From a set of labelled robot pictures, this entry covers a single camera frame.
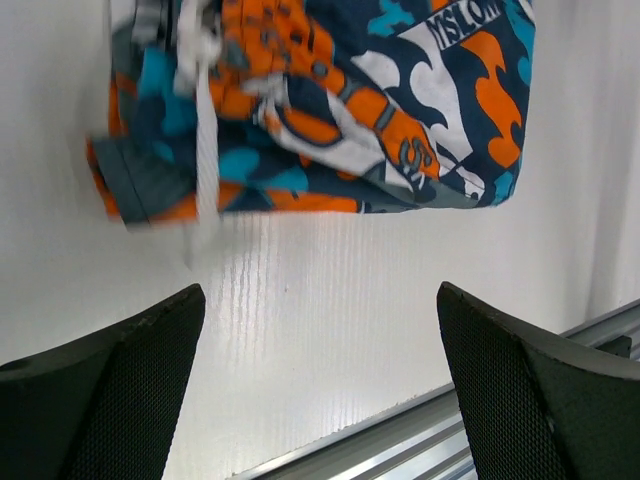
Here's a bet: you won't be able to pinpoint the aluminium mounting rail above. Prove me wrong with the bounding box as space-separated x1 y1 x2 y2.
227 299 640 480

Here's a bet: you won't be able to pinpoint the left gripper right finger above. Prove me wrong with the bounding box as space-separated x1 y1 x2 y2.
437 282 639 479

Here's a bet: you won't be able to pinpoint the patterned blue orange shorts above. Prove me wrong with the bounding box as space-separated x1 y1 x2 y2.
87 1 536 256

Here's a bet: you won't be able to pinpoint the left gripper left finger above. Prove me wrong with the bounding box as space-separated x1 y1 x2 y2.
1 284 206 480

